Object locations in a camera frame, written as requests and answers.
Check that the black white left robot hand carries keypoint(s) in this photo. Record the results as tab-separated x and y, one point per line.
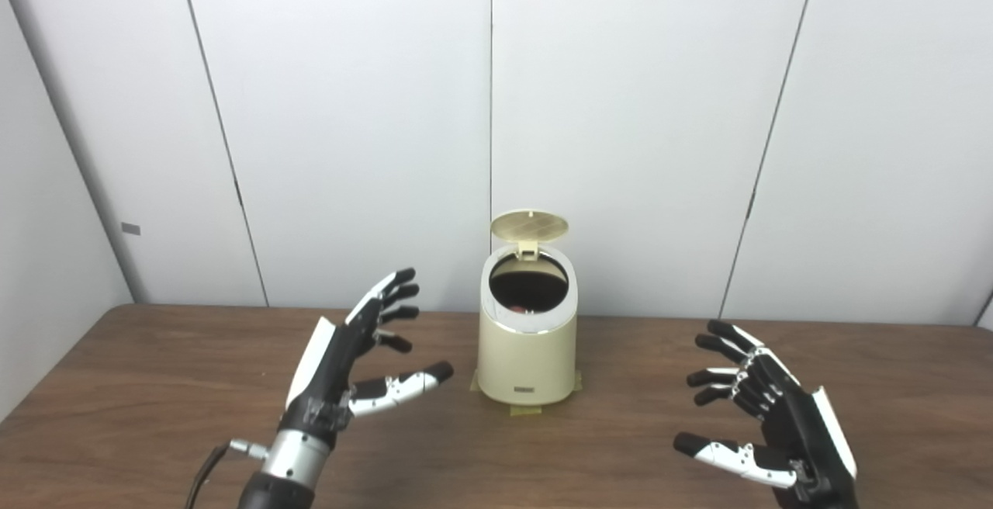
326	369

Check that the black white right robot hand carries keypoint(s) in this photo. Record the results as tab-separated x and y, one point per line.
807	439

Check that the cream-colored bin body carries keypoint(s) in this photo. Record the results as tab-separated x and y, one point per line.
527	361

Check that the cream round bin lid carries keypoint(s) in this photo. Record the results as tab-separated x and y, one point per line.
529	226

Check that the small gray wall tag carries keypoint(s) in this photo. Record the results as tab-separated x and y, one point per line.
131	228

